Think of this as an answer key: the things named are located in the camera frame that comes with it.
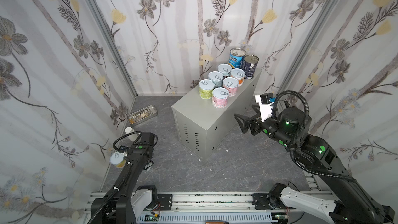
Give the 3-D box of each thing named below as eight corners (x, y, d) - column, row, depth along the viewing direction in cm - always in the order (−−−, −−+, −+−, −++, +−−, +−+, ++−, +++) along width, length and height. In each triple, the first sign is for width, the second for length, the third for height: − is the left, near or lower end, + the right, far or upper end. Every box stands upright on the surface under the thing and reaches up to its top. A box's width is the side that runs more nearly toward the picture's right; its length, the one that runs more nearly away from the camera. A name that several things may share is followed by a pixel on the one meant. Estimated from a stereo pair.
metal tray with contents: (131, 126, 105) (129, 124, 103) (127, 117, 110) (126, 115, 108) (159, 113, 112) (158, 111, 110) (154, 105, 117) (154, 103, 115)
